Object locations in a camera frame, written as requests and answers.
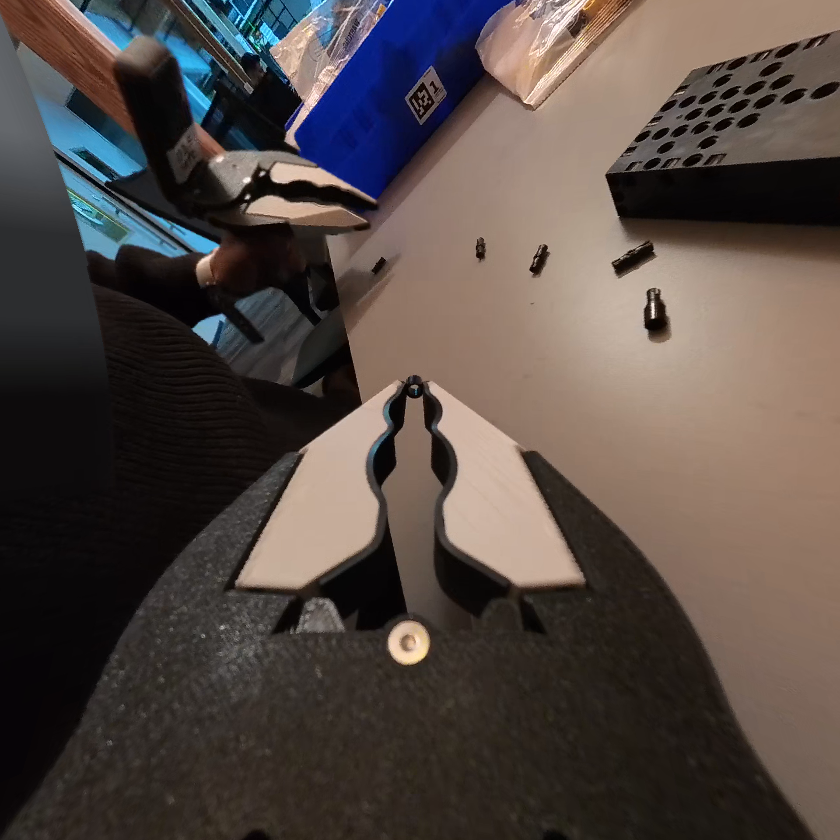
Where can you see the bag of yellow parts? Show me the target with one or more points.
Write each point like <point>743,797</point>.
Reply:
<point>544,46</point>

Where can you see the clear bags of parts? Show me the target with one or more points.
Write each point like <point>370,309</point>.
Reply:
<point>315,39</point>

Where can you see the blue plastic bin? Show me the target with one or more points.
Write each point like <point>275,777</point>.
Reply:
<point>374,98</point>

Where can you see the person's left hand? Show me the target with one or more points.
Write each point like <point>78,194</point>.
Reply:
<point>262,262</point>

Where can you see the black perforated plastic block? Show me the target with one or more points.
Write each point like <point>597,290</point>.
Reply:
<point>741,131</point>

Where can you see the wooden beam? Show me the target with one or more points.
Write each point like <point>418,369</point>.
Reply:
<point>79,59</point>

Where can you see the metal wristwatch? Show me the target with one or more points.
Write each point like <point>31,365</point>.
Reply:
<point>208,272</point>

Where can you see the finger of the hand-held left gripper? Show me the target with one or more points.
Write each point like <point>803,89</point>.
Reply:
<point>315,177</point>
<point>295,213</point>

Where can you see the person's left forearm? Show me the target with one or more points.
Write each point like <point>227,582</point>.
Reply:
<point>144,279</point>

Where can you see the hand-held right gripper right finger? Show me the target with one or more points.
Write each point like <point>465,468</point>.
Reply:
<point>512,518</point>

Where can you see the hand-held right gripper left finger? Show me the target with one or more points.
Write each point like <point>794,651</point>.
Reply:
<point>315,518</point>

